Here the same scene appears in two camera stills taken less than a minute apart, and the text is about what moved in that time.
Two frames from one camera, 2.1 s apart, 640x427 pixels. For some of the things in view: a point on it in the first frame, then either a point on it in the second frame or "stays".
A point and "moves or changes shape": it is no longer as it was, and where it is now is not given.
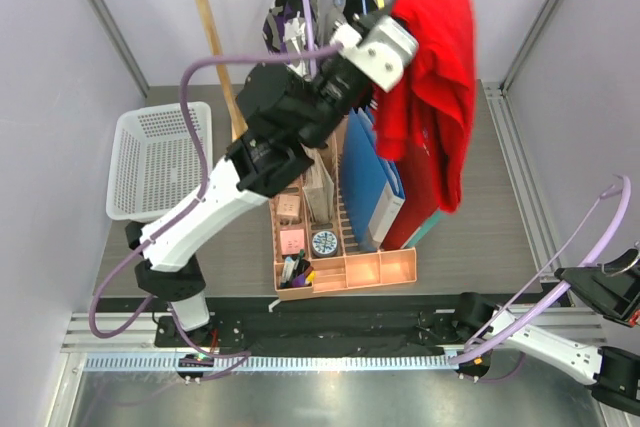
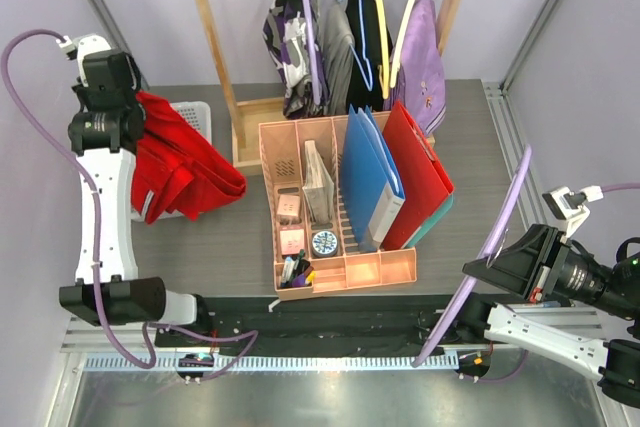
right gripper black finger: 612,288 → 518,265
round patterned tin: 324,243 stays
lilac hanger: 548,267 moves or changes shape
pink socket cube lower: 292,241 stays
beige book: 319,190 stays
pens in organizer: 297,271 stays
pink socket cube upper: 288,205 stays
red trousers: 434,103 → 178,170
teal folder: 425,227 stays
